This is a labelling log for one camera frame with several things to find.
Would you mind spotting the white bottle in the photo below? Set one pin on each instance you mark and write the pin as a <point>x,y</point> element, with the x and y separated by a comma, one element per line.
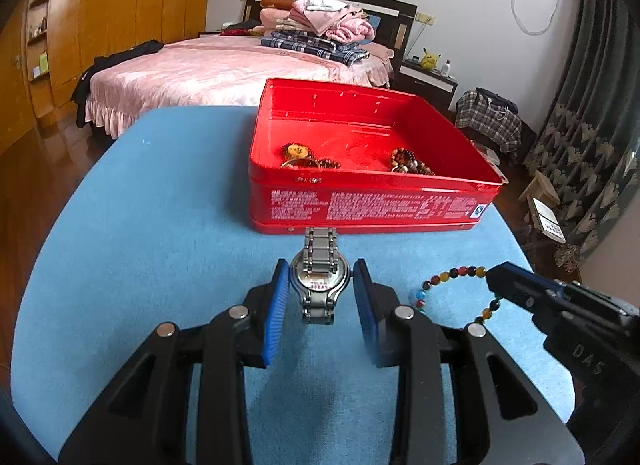
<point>446,69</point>

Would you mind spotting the brown pillow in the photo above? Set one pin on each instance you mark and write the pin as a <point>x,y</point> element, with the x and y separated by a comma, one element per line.
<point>275,1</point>

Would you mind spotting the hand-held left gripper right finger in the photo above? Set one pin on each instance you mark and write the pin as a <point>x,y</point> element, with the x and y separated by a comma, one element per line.
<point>367,310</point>

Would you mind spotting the yellow plush toy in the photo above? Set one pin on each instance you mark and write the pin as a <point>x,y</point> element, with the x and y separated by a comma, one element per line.
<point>429,59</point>

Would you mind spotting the folded plaid blanket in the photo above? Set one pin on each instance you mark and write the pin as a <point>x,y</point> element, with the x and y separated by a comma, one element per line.
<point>310,45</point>

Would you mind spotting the wooden wardrobe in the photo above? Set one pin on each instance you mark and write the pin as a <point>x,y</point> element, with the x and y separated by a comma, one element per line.
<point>110,10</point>

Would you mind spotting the folded pink blanket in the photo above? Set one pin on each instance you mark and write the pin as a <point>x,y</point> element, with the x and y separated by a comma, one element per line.
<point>335,20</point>

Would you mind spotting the white floor scale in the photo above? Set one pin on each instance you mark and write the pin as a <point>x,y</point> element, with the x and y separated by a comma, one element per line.
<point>487,152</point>

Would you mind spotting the white box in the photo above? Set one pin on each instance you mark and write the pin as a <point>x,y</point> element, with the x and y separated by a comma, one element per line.
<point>547,220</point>

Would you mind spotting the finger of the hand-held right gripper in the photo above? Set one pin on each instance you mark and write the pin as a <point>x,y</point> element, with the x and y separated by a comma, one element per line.
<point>515,295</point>
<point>527,277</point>

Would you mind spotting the red tin box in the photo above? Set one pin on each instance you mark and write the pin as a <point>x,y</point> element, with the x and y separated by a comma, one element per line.
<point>370,195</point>

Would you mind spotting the bed with pink bedspread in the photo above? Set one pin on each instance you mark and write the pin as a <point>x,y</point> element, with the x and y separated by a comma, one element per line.
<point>200,75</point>

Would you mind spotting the silver metal wristwatch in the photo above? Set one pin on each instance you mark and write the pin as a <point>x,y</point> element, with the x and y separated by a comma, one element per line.
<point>320,275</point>

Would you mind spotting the dark wooden headboard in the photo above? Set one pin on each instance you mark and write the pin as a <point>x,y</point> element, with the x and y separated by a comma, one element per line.
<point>395,15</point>

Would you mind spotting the plaid bag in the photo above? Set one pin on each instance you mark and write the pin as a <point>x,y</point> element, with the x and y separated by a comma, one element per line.
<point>487,117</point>

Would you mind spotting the black clothes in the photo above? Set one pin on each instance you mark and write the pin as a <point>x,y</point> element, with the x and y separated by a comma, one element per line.
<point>115,62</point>

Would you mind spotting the folded pale pink quilt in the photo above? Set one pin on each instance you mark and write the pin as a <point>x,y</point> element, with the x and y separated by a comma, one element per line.
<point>275,16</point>

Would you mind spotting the dark patterned curtain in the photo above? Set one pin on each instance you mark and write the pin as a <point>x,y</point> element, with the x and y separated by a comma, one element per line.
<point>595,95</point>

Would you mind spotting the dark nightstand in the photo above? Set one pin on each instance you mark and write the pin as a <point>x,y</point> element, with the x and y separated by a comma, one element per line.
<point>427,85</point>

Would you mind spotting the amber gold pendant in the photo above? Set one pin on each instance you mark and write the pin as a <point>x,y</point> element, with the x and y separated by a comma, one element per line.
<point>296,150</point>

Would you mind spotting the dark red clothing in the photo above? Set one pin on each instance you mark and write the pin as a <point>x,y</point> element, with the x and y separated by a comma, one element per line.
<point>240,29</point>

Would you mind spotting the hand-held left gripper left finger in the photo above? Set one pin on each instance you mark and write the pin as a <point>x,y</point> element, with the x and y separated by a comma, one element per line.
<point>277,315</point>

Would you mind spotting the wall socket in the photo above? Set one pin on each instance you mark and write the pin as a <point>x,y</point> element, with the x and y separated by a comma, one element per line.
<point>424,19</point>

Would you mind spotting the gold bangle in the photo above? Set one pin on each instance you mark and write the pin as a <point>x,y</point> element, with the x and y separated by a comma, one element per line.
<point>300,163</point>

